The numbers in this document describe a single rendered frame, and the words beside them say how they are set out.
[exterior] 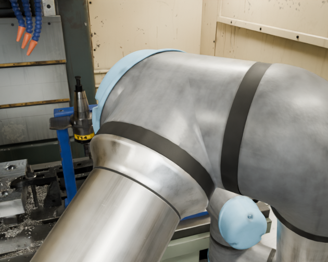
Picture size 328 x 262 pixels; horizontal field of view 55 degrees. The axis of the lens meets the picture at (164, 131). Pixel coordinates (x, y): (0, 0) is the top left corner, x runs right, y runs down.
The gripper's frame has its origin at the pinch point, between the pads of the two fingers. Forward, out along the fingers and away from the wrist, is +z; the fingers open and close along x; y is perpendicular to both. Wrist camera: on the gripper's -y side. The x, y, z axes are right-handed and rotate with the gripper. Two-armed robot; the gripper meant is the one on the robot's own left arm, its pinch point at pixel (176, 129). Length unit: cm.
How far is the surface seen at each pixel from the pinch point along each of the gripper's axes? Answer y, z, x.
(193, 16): -14, 106, 48
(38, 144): 35, 68, -40
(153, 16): -15, 106, 24
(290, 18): -22, 30, 52
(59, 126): -1.4, 6.4, -28.1
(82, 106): -5.6, 7.2, -22.2
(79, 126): -0.8, 6.4, -23.3
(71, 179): 18.4, 11.9, -27.0
